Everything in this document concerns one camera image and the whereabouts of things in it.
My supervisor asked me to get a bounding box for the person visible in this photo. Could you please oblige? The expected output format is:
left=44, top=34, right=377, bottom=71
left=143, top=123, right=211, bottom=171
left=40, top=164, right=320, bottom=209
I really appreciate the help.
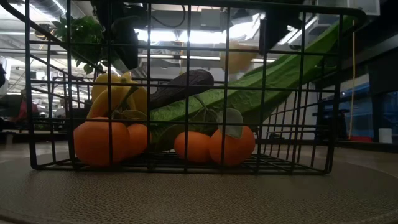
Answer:
left=14, top=89, right=40, bottom=123

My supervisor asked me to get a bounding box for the round grey woven placemat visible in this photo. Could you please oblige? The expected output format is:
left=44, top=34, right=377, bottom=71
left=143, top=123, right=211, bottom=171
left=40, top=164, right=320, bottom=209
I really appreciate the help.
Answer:
left=0, top=152, right=398, bottom=224

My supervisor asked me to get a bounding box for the orange tangerine bunch with leaves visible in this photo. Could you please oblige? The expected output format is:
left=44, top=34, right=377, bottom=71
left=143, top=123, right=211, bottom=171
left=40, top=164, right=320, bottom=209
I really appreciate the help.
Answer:
left=73, top=107, right=256, bottom=167

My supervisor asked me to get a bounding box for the purple eggplant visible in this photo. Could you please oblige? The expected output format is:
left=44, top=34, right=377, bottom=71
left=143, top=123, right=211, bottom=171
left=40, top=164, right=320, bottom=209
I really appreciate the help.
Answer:
left=149, top=68, right=215, bottom=110

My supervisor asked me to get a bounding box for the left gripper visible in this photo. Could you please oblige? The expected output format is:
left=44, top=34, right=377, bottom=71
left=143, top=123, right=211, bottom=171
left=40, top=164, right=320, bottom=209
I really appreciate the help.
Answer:
left=91, top=0, right=147, bottom=72

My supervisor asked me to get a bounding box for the white cylinder container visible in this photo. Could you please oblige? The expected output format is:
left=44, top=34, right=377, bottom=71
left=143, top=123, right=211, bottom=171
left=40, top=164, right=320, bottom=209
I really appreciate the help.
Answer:
left=378, top=128, right=394, bottom=144

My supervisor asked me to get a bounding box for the black wire basket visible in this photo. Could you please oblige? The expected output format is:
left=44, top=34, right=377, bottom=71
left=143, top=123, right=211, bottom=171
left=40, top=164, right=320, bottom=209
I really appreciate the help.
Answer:
left=0, top=0, right=368, bottom=175

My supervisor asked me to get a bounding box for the black ceiling-hung device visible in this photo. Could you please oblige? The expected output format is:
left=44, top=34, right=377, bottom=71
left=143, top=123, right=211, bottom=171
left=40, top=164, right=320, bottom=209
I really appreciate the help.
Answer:
left=34, top=23, right=54, bottom=40

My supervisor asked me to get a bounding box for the yellow bell pepper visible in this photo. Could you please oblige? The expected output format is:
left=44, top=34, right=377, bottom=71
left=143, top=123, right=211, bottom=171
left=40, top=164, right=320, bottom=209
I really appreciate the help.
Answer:
left=86, top=71, right=149, bottom=121

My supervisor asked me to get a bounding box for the bright ceiling light panel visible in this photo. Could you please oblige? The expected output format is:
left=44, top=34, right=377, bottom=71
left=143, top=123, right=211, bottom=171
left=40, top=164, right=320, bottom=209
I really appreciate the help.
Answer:
left=135, top=29, right=233, bottom=45

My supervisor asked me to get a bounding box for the red low box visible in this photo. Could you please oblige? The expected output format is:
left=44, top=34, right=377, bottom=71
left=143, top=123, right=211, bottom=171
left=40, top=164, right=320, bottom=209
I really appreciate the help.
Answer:
left=349, top=135, right=373, bottom=143

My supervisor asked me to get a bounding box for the green potted plant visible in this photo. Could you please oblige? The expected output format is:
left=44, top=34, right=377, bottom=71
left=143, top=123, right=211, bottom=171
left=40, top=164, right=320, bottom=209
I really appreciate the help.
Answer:
left=51, top=14, right=108, bottom=75

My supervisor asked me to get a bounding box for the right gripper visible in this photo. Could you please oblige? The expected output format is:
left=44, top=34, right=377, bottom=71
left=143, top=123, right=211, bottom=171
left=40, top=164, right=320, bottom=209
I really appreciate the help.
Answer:
left=259, top=0, right=312, bottom=56

